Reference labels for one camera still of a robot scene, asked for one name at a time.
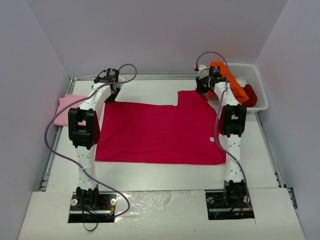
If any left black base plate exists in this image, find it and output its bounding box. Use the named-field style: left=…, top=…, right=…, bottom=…
left=68, top=192, right=117, bottom=224

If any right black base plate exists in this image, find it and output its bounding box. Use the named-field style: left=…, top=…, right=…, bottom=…
left=205, top=190, right=255, bottom=221

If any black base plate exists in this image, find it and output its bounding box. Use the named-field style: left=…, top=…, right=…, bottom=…
left=205, top=190, right=255, bottom=221
left=68, top=192, right=117, bottom=224

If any magenta t shirt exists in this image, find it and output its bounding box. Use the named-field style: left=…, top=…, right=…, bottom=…
left=95, top=90, right=226, bottom=166

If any dark red t shirt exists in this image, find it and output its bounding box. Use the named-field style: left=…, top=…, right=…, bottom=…
left=242, top=84, right=258, bottom=108

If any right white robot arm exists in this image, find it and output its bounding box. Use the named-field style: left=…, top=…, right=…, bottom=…
left=195, top=64, right=247, bottom=207

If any white plastic basket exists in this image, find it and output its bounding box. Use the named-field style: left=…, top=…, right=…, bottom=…
left=228, top=63, right=269, bottom=114

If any thin black cable loop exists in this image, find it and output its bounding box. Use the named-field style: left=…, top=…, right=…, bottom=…
left=82, top=207, right=99, bottom=232

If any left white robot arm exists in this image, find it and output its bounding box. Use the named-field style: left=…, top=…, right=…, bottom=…
left=68, top=68, right=126, bottom=209

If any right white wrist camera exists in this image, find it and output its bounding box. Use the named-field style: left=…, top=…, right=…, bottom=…
left=194, top=64, right=210, bottom=79

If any orange t shirt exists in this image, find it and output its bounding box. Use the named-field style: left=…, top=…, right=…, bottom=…
left=210, top=61, right=249, bottom=104

